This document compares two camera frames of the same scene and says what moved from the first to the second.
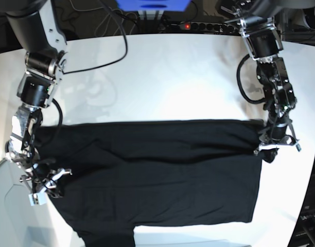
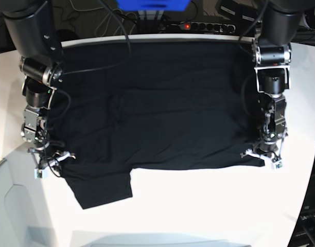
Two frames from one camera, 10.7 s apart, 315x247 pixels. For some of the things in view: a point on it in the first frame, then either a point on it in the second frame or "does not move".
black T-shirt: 114,176 → 128,104
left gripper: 42,179 → 46,158
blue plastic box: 153,5 does not move
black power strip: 220,26 does not move
